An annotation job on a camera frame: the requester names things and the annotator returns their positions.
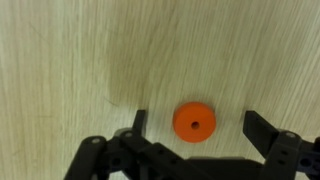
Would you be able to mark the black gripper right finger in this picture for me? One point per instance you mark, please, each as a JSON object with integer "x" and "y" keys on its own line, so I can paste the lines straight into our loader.
{"x": 290, "y": 153}

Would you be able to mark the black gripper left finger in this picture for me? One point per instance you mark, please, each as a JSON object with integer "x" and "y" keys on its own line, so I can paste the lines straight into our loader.
{"x": 133, "y": 156}

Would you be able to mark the orange disc with hole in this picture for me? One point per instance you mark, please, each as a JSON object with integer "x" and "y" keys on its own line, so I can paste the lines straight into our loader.
{"x": 186, "y": 116}

